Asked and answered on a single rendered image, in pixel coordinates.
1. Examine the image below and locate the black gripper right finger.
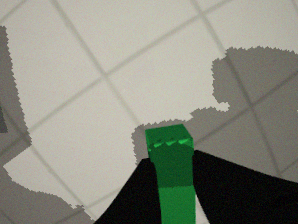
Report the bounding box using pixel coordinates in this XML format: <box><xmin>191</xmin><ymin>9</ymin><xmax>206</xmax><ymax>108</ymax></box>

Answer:
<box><xmin>192</xmin><ymin>149</ymin><xmax>298</xmax><ymax>224</ymax></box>

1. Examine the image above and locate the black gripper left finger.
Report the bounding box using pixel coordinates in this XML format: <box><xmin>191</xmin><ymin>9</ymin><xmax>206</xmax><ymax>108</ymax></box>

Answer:
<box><xmin>94</xmin><ymin>157</ymin><xmax>162</xmax><ymax>224</ymax></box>

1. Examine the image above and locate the green rectangular block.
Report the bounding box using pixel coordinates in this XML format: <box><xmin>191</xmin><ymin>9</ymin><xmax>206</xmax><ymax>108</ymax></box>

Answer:
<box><xmin>145</xmin><ymin>124</ymin><xmax>197</xmax><ymax>224</ymax></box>

